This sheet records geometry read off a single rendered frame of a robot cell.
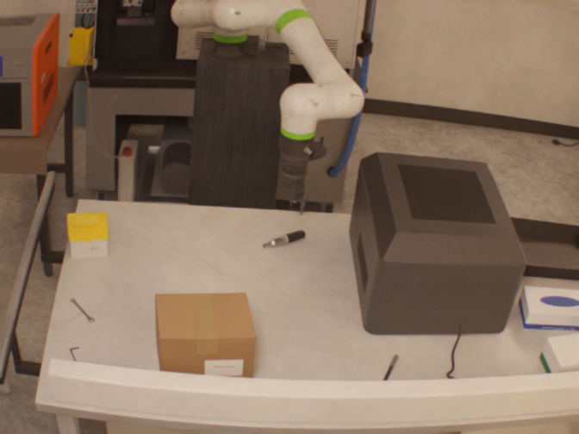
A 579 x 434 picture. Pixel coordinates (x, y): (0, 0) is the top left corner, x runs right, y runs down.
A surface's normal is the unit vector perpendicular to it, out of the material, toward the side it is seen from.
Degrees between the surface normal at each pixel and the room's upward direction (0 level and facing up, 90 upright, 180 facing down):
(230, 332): 0
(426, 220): 0
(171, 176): 90
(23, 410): 0
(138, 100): 90
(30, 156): 90
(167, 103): 90
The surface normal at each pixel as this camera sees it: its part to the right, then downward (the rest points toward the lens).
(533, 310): 0.09, -0.82
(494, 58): 0.04, 0.57
